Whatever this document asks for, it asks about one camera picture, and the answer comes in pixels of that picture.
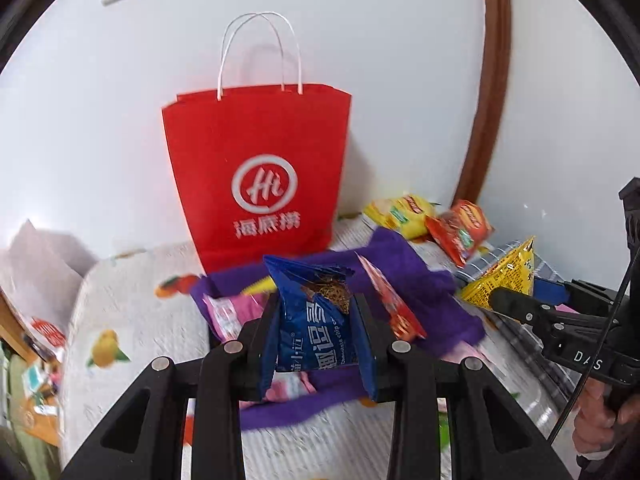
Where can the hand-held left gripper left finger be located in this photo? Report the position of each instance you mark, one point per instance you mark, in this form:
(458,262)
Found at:
(267,350)

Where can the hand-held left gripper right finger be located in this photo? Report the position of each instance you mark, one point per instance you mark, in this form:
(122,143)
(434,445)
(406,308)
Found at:
(365,355)

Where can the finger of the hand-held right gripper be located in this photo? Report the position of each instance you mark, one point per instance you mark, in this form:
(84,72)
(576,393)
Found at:
(575,296)
(522,307)

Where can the yellow triangular snack packet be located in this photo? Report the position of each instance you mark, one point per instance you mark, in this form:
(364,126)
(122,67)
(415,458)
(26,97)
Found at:
(505,272)

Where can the large pink snack packet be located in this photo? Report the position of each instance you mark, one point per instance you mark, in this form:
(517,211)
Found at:
(230,315)

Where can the blue snack packet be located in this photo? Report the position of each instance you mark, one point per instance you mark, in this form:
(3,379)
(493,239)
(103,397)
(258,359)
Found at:
(312,325)

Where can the white red snack packet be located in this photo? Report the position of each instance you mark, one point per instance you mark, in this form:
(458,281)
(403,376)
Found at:
(395,305)

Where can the purple cloth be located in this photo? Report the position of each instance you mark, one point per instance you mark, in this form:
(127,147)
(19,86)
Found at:
(430,290)

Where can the person's right hand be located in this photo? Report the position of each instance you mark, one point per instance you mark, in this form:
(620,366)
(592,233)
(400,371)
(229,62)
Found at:
(595,425)

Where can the grey checked cloth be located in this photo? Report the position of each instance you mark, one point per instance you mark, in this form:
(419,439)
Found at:
(520,355)

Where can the yellow green snack packet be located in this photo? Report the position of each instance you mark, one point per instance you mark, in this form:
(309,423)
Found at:
(260,286)

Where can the red chip bag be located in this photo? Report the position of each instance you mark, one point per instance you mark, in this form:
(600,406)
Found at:
(460,230)

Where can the fruit print tablecloth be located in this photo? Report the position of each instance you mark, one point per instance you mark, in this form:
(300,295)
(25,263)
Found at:
(145,335)

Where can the yellow chip bag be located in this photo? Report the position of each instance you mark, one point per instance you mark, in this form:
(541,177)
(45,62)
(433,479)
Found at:
(400,212)

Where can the red paper bag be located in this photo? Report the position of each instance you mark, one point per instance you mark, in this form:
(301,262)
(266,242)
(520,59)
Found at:
(255,160)

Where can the wooden nightstand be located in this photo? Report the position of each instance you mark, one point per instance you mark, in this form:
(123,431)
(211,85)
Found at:
(30,400)

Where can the white plastic bag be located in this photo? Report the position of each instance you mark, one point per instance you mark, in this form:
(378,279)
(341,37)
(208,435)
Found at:
(35,280)

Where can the brown wooden door frame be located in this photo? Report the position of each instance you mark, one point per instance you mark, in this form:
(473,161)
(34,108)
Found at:
(492,60)

